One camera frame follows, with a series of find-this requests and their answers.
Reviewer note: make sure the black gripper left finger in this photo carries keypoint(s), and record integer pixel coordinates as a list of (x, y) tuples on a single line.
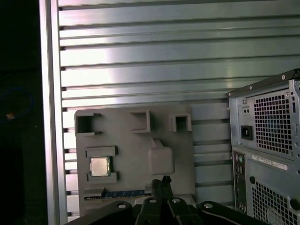
[(150, 211)]

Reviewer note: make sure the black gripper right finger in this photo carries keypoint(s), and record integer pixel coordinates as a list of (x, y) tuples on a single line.
[(180, 211)]

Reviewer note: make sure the silver CPU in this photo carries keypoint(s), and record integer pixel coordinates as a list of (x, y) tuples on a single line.
[(100, 166)]

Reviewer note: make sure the RAM stick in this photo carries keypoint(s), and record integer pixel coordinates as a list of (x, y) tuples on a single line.
[(122, 194)]

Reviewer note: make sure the grey parts rack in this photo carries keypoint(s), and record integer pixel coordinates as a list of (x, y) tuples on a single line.
[(136, 145)]

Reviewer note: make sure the black PC case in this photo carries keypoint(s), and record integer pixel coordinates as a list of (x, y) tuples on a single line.
[(269, 175)]

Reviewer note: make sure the grey power supply unit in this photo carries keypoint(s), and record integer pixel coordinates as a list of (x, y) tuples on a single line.
[(248, 110)]

